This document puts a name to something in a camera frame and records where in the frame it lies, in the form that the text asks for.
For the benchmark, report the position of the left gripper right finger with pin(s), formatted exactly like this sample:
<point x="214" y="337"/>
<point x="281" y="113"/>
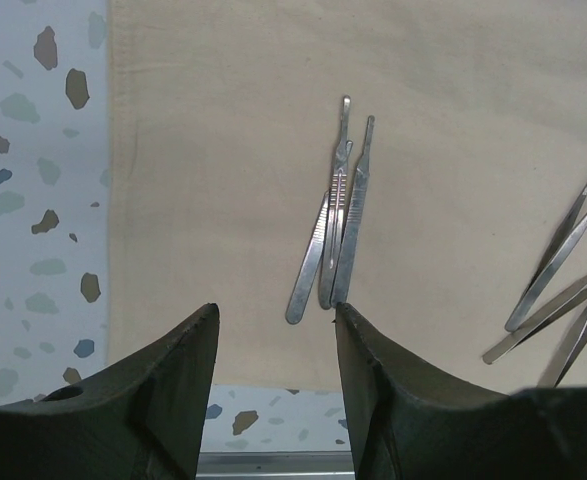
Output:
<point x="407" y="419"/>

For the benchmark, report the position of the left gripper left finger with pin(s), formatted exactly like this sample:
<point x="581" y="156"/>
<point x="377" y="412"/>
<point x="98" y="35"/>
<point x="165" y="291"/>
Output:
<point x="140" y="418"/>

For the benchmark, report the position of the steel scalpel handle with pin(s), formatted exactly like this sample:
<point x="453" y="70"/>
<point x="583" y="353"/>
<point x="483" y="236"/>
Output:
<point x="354" y="219"/>
<point x="335" y="220"/>
<point x="313" y="254"/>

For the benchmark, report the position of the steel tweezers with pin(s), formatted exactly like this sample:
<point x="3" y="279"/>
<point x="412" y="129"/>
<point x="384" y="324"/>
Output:
<point x="566" y="237"/>
<point x="568" y="299"/>
<point x="566" y="353"/>

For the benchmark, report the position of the beige cloth wrap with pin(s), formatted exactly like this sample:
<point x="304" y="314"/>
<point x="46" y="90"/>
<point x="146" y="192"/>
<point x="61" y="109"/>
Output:
<point x="412" y="157"/>

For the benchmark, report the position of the aluminium rail frame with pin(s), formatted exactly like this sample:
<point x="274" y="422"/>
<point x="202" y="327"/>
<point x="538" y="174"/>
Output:
<point x="276" y="465"/>

